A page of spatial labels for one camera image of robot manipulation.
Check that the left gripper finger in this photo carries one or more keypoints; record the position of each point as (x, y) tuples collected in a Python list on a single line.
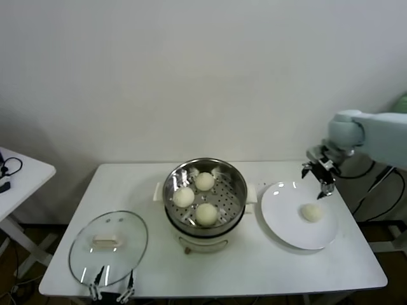
[(128, 284), (95, 284)]

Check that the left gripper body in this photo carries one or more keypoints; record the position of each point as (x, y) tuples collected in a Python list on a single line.
[(111, 296)]

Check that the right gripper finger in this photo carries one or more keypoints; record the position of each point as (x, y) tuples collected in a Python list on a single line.
[(325, 190), (306, 170)]

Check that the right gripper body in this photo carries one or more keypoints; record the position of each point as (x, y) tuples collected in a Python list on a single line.
[(326, 163)]

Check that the white steamed baozi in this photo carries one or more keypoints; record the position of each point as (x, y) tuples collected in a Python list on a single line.
[(206, 214), (312, 212), (183, 197), (204, 181)]

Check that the pale green right robot arm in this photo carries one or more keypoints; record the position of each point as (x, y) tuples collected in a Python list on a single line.
[(381, 133)]

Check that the stainless steel steamer basket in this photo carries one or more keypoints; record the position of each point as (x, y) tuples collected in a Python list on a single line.
[(229, 197)]

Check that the white round plate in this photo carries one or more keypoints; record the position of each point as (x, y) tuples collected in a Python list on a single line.
[(286, 216)]

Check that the round glass lid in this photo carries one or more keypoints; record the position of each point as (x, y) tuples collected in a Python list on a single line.
[(127, 228)]

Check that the cream electric cooker pot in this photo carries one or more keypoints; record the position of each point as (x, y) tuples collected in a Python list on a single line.
[(203, 243)]

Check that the white side table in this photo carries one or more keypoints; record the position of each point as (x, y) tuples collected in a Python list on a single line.
[(28, 178)]

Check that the small black device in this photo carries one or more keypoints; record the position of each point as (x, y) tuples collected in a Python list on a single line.
[(4, 187)]

